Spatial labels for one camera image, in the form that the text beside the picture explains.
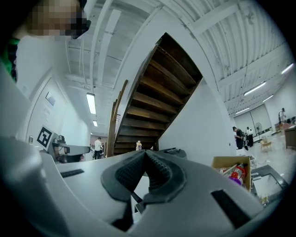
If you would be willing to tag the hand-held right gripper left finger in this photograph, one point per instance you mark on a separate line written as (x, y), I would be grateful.
(76, 189)

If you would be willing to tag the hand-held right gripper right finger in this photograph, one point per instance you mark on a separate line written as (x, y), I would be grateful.
(192, 203)

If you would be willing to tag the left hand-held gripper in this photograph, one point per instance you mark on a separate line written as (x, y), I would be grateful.
(45, 137)

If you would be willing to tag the cardboard box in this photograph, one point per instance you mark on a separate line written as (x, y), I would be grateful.
(231, 162)

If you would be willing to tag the short ceiling light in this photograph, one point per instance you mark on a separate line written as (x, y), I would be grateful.
(95, 123)

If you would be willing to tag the long ceiling light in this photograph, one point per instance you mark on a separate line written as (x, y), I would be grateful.
(91, 103)

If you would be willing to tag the dark grey machine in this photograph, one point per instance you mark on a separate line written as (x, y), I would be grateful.
(173, 152)

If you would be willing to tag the red lid plastic jar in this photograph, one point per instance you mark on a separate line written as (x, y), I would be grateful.
(239, 172)

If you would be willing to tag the yellow bottle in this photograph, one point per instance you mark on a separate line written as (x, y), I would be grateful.
(139, 145)

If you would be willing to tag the small wooden chair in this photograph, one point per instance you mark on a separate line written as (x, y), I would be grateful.
(266, 144)

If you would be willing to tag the wooden staircase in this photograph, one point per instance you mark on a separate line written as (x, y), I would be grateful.
(162, 97)

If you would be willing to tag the standing fan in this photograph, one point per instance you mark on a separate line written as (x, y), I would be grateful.
(258, 127)

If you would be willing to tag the green and purple jersey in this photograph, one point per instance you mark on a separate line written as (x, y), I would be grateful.
(9, 58)

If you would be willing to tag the dark wooden cabinet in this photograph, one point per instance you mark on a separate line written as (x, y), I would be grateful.
(291, 137)

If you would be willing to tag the ceiling light strip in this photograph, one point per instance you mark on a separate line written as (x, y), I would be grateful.
(254, 89)

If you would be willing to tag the person's head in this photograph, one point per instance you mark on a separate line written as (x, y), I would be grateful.
(51, 16)

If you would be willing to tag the wall sign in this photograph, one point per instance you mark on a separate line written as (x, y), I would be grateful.
(50, 98)

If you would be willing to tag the black head camera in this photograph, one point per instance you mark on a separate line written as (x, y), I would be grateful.
(81, 29)

